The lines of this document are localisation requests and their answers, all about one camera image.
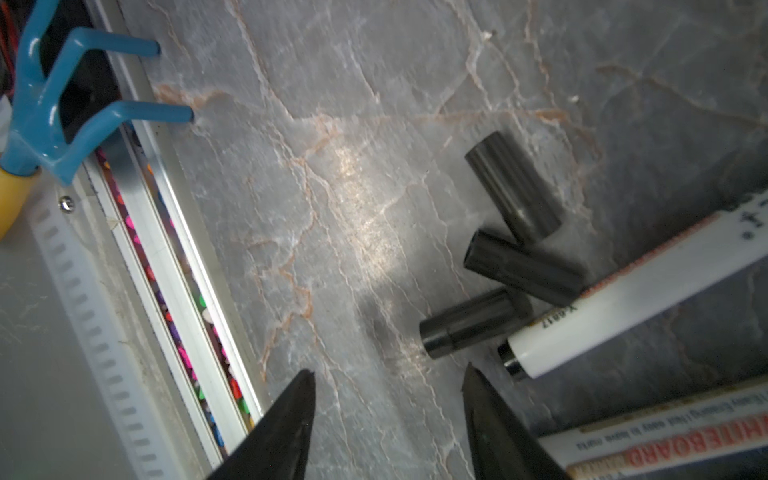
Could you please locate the white whiteboard marker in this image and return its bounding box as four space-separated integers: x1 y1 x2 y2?
539 377 767 471
566 415 767 479

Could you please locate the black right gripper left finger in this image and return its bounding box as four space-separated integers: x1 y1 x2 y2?
208 369 316 480

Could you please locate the white perforated cable duct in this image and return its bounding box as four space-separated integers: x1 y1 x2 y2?
23 183 186 479

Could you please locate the blue garden fork yellow handle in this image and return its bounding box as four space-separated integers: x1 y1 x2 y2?
1 1 193 234

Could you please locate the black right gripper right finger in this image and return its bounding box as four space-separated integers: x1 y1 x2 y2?
462 365 568 480

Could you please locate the aluminium front rail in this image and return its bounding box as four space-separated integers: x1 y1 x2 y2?
83 0 265 466

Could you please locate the white marker pen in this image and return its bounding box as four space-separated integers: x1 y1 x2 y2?
498 189 767 379

